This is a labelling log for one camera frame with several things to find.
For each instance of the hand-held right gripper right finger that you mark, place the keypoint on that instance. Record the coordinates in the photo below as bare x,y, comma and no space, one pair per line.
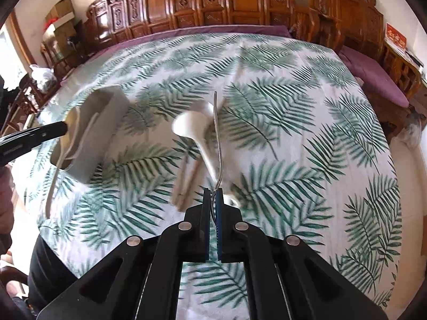
218,233

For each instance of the person's left hand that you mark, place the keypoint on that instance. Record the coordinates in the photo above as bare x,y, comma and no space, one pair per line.
6,203

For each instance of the carved wooden armchair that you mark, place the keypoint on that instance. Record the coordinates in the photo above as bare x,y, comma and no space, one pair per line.
350,3

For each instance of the green leaf print tablecloth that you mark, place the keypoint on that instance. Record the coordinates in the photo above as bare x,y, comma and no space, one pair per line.
300,140

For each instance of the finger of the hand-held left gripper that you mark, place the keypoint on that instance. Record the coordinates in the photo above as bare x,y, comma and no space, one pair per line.
36,135

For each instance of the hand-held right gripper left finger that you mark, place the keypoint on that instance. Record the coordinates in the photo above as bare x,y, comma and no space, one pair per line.
206,236

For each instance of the person's black clothing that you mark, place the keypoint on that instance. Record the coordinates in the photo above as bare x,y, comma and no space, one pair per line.
50,273

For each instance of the brown cardboard box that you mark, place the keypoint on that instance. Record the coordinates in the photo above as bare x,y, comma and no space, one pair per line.
60,10

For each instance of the wooden door frame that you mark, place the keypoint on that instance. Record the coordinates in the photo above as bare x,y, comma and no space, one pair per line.
18,40

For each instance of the white plastic bag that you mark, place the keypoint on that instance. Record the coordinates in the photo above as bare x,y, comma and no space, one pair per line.
41,76

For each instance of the long purple sofa cushion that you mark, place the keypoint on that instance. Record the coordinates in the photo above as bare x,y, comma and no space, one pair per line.
206,29

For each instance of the wooden dining chair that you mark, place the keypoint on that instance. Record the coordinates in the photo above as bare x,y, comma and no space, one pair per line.
31,96
11,120

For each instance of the red gift box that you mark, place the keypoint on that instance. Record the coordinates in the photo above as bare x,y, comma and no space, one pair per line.
396,36

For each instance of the beige chopstick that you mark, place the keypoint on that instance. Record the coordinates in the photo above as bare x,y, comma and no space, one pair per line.
181,181
190,190

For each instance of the white ceramic spoon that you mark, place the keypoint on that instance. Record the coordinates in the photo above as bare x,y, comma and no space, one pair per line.
71,130
191,123

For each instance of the grey metal tray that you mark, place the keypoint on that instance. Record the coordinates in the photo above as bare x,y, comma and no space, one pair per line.
103,130

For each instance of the carved wooden sofa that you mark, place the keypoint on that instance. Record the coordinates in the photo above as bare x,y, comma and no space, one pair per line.
240,0

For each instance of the clear plastic bag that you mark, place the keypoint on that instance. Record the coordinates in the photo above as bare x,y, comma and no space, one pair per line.
412,130

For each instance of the purple armchair cushion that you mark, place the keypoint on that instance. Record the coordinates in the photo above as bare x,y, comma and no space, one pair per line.
377,80

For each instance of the silver metal fork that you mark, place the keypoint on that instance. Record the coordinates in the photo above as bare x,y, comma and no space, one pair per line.
217,146

